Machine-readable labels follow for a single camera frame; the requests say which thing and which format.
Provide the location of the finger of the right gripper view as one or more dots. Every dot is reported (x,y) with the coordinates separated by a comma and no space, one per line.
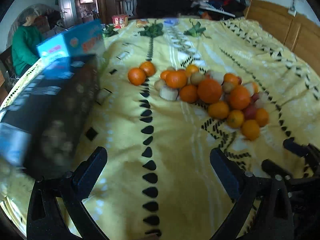
(297,149)

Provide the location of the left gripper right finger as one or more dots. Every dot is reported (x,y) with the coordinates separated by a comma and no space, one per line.
(274,219)

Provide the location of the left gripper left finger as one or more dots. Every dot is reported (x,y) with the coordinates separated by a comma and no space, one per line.
(44,219)

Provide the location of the large tangerine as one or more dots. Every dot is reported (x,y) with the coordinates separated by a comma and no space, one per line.
(148,68)

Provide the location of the yellow-orange kumquat front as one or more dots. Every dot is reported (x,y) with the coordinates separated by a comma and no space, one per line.
(250,129)

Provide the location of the yellow orange centre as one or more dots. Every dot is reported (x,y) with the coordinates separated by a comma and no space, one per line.
(218,110)

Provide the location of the yellow patterned bedspread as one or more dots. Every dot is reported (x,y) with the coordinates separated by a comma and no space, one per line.
(158,178)

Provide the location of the orange centre top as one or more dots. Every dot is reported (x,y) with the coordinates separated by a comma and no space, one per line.
(239,98)

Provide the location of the black patterned box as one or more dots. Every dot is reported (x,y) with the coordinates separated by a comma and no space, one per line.
(40,130)

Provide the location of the orange behind front orange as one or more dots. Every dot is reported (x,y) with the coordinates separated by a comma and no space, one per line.
(209,91)

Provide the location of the orange left middle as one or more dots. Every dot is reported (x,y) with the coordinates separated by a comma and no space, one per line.
(188,94)

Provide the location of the wooden headboard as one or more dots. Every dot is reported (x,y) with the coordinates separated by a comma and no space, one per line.
(297,33)

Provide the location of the large blurred orange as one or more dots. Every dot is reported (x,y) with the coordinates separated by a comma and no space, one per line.
(176,80)

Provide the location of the green leafy vegetable right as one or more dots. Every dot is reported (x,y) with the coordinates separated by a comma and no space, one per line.
(196,31)

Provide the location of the green leafy vegetable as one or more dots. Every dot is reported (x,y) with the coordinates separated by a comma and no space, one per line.
(154,30)
(196,31)

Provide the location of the green leafy vegetable centre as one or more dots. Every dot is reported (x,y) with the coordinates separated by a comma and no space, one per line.
(154,30)

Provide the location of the person in green sweater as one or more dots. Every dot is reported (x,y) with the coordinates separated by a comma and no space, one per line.
(24,43)

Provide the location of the blue white carton box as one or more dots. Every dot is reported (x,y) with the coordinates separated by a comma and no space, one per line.
(86,38)

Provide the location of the red snack box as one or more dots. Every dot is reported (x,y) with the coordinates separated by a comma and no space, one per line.
(120,21)

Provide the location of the wall power socket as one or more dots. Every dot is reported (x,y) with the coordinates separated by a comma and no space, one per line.
(292,12)

